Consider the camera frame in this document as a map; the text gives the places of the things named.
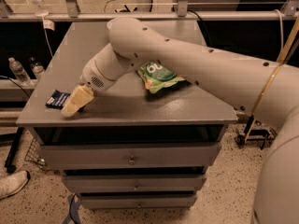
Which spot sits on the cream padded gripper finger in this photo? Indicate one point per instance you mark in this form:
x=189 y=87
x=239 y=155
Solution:
x=80 y=96

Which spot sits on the dark blue rxbar wrapper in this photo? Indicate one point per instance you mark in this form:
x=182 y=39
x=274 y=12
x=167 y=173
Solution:
x=57 y=99

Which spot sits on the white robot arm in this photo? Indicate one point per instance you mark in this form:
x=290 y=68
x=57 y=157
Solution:
x=268 y=91

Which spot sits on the clear water bottle right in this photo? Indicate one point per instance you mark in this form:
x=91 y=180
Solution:
x=37 y=68

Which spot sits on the clear water bottle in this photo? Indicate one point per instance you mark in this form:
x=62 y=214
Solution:
x=19 y=72
x=37 y=68

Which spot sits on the clear water bottle left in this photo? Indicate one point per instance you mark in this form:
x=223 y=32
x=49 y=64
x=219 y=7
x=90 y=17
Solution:
x=19 y=72

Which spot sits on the grey drawer cabinet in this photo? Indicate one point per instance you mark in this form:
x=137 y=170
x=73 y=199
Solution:
x=126 y=148

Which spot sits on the green snack bag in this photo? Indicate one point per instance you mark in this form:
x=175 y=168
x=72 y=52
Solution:
x=156 y=77

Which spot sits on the white sneaker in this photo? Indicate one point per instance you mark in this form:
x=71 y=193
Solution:
x=12 y=184

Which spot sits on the black wheeled stand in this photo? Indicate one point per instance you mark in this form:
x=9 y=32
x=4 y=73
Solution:
x=266 y=135

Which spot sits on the wire basket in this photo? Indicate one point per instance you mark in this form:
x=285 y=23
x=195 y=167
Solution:
x=33 y=157

